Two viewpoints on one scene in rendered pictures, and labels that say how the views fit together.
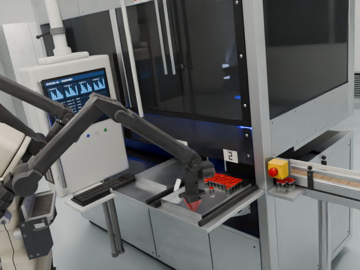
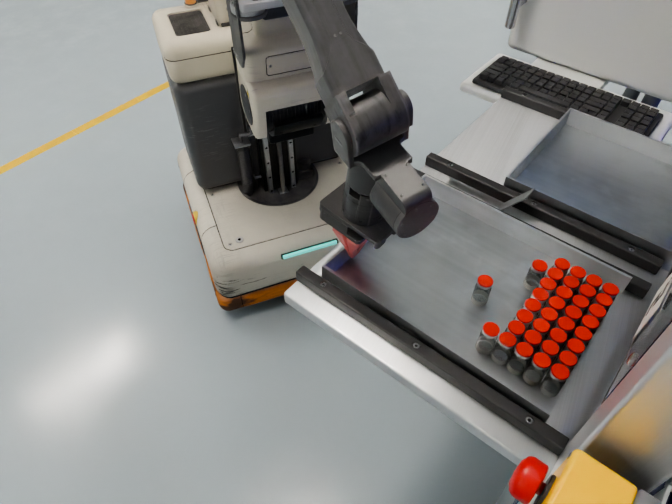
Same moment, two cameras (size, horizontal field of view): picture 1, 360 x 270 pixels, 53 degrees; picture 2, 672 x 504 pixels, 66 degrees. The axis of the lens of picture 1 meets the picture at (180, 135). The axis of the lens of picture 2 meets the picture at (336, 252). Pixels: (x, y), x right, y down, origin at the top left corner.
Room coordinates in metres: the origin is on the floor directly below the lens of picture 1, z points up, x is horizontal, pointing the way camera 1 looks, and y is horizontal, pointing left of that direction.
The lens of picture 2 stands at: (1.27, -0.51, 1.47)
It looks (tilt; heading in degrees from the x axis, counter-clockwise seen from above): 48 degrees down; 81
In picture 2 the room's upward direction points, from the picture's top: straight up
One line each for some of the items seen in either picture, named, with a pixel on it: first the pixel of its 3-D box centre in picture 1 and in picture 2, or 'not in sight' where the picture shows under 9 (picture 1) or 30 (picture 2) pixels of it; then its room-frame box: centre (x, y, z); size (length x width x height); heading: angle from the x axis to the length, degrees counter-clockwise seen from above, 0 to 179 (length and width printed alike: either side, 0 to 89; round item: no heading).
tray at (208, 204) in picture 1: (206, 194); (473, 279); (1.53, -0.08, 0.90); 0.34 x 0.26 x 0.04; 131
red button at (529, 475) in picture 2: (273, 171); (534, 484); (1.47, -0.39, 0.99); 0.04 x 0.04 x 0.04; 42
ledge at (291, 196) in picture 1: (287, 190); not in sight; (1.51, -0.46, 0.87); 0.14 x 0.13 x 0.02; 132
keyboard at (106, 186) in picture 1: (107, 187); (564, 95); (1.95, 0.46, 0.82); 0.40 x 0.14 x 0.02; 132
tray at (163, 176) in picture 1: (173, 171); (633, 187); (1.86, 0.06, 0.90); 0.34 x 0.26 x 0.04; 132
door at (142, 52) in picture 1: (148, 58); not in sight; (2.07, 0.12, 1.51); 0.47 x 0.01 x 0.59; 42
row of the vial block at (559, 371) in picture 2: (227, 180); (581, 337); (1.63, -0.20, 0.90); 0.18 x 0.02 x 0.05; 41
